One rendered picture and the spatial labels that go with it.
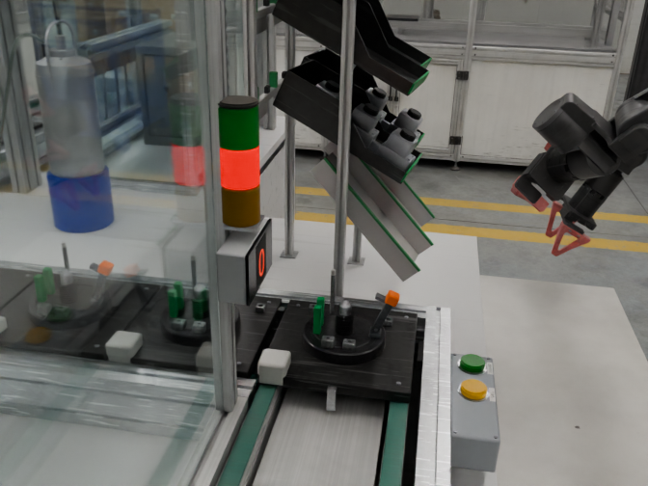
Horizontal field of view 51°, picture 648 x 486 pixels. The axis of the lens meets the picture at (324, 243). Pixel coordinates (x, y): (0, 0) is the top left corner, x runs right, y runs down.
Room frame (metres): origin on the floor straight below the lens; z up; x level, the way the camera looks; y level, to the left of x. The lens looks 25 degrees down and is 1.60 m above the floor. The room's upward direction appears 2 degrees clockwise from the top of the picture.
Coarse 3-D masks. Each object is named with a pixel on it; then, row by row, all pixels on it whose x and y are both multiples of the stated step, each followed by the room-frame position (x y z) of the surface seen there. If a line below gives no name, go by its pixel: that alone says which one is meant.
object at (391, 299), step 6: (378, 294) 0.96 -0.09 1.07; (390, 294) 0.95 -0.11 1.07; (396, 294) 0.96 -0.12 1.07; (378, 300) 0.95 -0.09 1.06; (384, 300) 0.95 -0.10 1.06; (390, 300) 0.95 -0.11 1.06; (396, 300) 0.94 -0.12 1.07; (384, 306) 0.95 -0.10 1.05; (390, 306) 0.95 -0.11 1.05; (384, 312) 0.95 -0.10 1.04; (378, 318) 0.95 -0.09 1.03; (384, 318) 0.95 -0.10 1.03; (378, 324) 0.95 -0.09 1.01; (378, 330) 0.95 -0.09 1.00
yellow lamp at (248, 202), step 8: (224, 192) 0.78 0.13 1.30; (232, 192) 0.77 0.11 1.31; (240, 192) 0.77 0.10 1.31; (248, 192) 0.78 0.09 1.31; (256, 192) 0.79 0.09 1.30; (224, 200) 0.78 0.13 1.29; (232, 200) 0.77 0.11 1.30; (240, 200) 0.77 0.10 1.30; (248, 200) 0.78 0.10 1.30; (256, 200) 0.79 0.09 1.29; (224, 208) 0.78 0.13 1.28; (232, 208) 0.77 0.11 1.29; (240, 208) 0.77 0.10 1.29; (248, 208) 0.78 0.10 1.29; (256, 208) 0.79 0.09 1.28; (224, 216) 0.78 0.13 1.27; (232, 216) 0.77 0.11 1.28; (240, 216) 0.77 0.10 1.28; (248, 216) 0.78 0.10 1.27; (256, 216) 0.79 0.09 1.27; (232, 224) 0.77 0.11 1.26; (240, 224) 0.77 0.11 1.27; (248, 224) 0.78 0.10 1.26
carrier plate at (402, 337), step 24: (288, 312) 1.05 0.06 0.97; (312, 312) 1.06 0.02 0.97; (408, 312) 1.07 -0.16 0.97; (288, 336) 0.98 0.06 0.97; (408, 336) 0.99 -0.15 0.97; (312, 360) 0.91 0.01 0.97; (384, 360) 0.91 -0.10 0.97; (408, 360) 0.92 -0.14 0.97; (264, 384) 0.87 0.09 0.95; (288, 384) 0.86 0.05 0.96; (312, 384) 0.85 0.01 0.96; (336, 384) 0.85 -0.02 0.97; (360, 384) 0.85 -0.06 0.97; (384, 384) 0.85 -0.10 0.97; (408, 384) 0.85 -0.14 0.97
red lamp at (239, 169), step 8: (224, 152) 0.78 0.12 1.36; (232, 152) 0.77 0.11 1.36; (240, 152) 0.77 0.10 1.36; (248, 152) 0.78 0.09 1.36; (256, 152) 0.79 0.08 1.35; (224, 160) 0.78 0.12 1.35; (232, 160) 0.77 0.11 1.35; (240, 160) 0.77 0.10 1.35; (248, 160) 0.78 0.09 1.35; (256, 160) 0.79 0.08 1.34; (224, 168) 0.78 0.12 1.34; (232, 168) 0.77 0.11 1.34; (240, 168) 0.77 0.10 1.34; (248, 168) 0.78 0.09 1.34; (256, 168) 0.79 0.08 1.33; (224, 176) 0.78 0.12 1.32; (232, 176) 0.77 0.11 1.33; (240, 176) 0.77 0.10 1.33; (248, 176) 0.78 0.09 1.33; (256, 176) 0.79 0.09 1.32; (224, 184) 0.78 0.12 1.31; (232, 184) 0.77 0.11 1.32; (240, 184) 0.77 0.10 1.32; (248, 184) 0.78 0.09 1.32; (256, 184) 0.79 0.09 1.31
